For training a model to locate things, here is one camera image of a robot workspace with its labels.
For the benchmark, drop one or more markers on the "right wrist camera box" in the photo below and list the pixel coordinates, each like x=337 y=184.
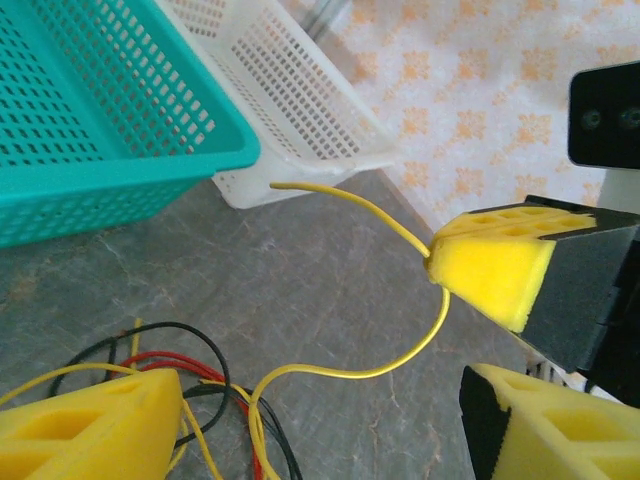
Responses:
x=605 y=115

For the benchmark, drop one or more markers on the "white plastic basket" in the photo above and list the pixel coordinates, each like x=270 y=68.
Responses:
x=240 y=192

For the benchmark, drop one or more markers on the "aluminium frame post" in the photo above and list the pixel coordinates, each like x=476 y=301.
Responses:
x=322 y=15

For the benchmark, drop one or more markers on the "teal plastic basket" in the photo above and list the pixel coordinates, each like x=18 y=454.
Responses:
x=100 y=172

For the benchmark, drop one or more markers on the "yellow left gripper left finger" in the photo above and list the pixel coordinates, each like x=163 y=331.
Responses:
x=75 y=440

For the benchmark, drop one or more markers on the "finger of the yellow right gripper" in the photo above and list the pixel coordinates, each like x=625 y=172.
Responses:
x=490 y=275
x=490 y=223

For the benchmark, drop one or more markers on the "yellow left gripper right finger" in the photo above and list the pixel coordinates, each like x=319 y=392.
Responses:
x=550 y=440

